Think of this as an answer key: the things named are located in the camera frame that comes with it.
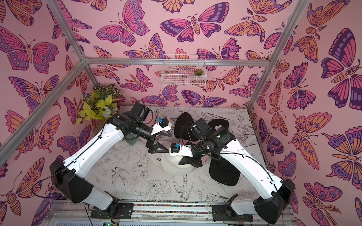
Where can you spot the aluminium corner post right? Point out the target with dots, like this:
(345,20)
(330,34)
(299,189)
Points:
(291,24)

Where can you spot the white wire basket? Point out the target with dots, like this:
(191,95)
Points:
(183,75)

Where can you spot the small succulent in basket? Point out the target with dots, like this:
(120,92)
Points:
(199,72)

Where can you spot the plain black cap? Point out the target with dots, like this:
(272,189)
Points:
(182,127)
(224,172)

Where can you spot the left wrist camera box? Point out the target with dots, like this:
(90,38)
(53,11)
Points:
(162,124)

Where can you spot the black cap with white patch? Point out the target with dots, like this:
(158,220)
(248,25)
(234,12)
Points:
(218,123)

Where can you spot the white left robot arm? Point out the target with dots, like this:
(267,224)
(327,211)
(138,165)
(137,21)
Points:
(69,176)

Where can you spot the potted green plant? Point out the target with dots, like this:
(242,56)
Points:
(101,104)

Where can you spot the aluminium corner post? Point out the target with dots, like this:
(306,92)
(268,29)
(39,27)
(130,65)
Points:
(291,24)
(75,46)

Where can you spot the plain black cap back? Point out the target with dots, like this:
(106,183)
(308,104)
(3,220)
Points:
(182,127)

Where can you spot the white Colorado cap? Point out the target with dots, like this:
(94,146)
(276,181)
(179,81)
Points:
(155,169)

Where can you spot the aluminium horizontal back bar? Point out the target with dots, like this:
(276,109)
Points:
(140,61)

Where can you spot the aluminium corner post left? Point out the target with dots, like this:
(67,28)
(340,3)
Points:
(75,46)

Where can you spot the aluminium left side bar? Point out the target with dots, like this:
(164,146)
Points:
(14,140)

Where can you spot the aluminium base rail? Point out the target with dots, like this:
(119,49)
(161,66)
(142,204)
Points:
(131,213)

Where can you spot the teal bristle brush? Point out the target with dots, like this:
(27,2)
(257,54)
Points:
(131,139)

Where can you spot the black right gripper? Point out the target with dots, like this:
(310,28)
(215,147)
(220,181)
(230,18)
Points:
(191,155)

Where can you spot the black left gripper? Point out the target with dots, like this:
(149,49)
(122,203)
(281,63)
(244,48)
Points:
(154,148)

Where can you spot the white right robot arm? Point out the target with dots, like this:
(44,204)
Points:
(273,193)

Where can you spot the plain black cap front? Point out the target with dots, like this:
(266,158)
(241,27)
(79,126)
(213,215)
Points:
(224,172)

